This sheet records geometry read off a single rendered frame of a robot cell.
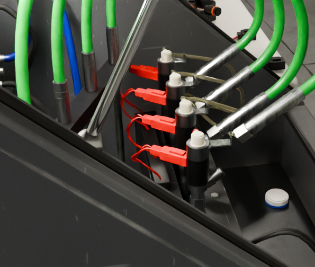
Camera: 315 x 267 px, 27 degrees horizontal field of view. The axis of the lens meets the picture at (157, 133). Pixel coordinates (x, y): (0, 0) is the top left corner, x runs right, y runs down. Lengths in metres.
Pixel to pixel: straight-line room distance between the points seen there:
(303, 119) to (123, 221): 0.78
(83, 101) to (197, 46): 0.27
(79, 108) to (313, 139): 0.41
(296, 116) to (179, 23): 0.26
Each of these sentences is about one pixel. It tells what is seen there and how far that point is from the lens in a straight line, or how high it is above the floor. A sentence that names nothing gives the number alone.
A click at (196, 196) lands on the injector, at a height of 1.02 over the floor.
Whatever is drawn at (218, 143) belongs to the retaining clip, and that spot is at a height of 1.09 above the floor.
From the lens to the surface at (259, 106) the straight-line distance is 0.90.
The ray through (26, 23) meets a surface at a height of 1.27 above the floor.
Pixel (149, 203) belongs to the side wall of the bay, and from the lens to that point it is 0.42.
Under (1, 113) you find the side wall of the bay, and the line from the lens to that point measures 0.38.
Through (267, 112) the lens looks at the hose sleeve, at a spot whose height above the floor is 1.13.
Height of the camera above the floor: 1.54
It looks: 32 degrees down
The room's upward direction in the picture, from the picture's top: 2 degrees counter-clockwise
